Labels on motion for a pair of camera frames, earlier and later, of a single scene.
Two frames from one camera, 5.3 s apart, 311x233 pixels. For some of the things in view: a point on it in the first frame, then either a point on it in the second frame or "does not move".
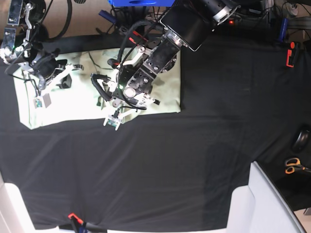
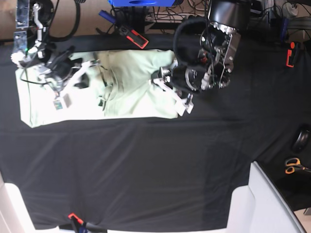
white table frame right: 261,207 does not move
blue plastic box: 141,3 does not move
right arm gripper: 128,86 → 213,73
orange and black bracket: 292,54 does not move
